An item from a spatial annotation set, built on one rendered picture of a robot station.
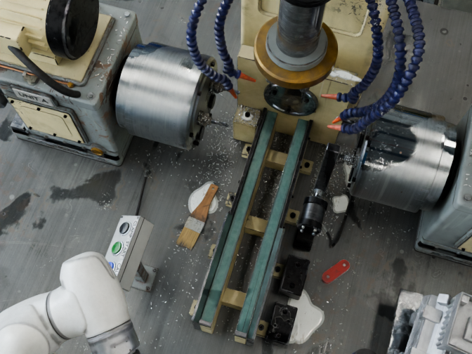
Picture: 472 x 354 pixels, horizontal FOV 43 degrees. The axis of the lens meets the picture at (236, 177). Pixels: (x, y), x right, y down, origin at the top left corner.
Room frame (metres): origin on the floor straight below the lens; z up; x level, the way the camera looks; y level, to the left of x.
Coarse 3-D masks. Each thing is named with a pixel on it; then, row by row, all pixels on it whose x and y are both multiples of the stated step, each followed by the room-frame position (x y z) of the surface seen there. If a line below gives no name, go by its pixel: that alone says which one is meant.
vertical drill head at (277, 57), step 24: (264, 24) 0.81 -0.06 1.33; (288, 24) 0.72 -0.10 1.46; (312, 24) 0.71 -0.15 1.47; (264, 48) 0.75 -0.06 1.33; (288, 48) 0.71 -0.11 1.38; (312, 48) 0.72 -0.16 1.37; (336, 48) 0.75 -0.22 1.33; (264, 72) 0.69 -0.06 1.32; (288, 72) 0.69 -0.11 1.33; (312, 72) 0.69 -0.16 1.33
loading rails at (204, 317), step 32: (256, 160) 0.67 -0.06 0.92; (288, 160) 0.67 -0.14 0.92; (288, 192) 0.58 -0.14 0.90; (224, 224) 0.48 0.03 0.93; (256, 224) 0.51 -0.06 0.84; (224, 256) 0.40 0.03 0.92; (224, 288) 0.33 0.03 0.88; (256, 288) 0.32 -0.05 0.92; (192, 320) 0.24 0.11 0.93; (256, 320) 0.24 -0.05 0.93
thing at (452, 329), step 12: (456, 300) 0.25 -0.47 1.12; (468, 300) 0.25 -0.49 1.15; (456, 312) 0.22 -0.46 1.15; (468, 312) 0.23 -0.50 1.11; (444, 324) 0.20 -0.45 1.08; (456, 324) 0.20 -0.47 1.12; (468, 324) 0.20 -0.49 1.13; (444, 336) 0.18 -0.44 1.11; (456, 336) 0.17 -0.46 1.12; (468, 336) 0.17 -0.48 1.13; (444, 348) 0.15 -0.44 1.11; (456, 348) 0.15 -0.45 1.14; (468, 348) 0.15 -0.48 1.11
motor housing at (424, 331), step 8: (424, 296) 0.28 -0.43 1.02; (432, 296) 0.27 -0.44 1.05; (424, 304) 0.26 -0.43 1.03; (432, 304) 0.25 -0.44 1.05; (416, 320) 0.22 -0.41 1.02; (424, 320) 0.22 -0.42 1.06; (440, 320) 0.22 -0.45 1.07; (416, 328) 0.20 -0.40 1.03; (424, 328) 0.20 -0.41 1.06; (432, 328) 0.20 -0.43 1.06; (416, 336) 0.18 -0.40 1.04; (424, 336) 0.18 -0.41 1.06; (432, 336) 0.18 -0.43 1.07; (408, 344) 0.17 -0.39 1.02; (416, 344) 0.17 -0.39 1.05; (424, 344) 0.17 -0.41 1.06; (432, 344) 0.16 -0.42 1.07; (432, 352) 0.15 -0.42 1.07; (440, 352) 0.15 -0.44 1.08; (448, 352) 0.15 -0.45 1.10
